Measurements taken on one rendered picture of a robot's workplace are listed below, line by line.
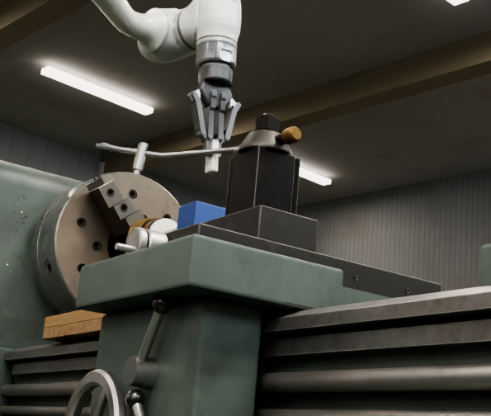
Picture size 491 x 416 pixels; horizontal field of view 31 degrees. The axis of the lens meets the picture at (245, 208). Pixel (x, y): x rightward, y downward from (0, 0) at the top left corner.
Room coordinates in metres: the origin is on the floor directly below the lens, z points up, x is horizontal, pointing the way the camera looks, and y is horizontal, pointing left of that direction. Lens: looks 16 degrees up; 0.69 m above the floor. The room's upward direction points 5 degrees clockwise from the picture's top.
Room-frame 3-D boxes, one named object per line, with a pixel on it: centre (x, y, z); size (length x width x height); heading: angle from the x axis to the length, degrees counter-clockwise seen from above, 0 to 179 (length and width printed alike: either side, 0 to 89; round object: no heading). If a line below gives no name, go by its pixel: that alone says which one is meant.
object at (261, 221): (1.26, -0.01, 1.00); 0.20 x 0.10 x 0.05; 33
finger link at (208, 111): (1.81, 0.10, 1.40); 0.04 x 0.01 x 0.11; 33
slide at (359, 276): (1.27, -0.08, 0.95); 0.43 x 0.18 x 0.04; 123
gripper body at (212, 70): (1.82, 0.09, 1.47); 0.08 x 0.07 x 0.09; 123
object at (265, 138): (1.23, -0.02, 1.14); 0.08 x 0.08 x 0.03
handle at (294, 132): (1.19, -0.05, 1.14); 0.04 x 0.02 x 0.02; 33
